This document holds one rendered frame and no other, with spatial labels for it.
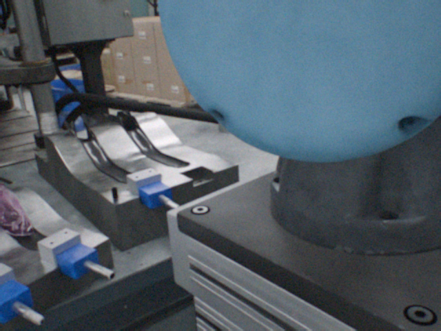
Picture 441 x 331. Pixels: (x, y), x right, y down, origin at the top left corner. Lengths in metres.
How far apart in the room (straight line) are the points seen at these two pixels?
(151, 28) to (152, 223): 4.24
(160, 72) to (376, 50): 4.86
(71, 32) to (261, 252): 1.38
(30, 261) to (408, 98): 0.66
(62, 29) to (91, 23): 0.10
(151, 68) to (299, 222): 4.79
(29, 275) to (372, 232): 0.52
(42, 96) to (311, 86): 1.35
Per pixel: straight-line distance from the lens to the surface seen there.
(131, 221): 0.82
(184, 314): 0.96
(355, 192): 0.32
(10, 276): 0.70
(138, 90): 5.35
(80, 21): 1.65
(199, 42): 0.18
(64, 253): 0.73
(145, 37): 5.11
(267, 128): 0.18
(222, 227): 0.37
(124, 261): 0.81
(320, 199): 0.33
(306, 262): 0.33
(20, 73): 1.47
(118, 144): 1.06
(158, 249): 0.82
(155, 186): 0.81
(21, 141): 1.68
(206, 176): 0.91
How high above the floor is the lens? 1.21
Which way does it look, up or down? 21 degrees down
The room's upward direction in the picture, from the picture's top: 4 degrees counter-clockwise
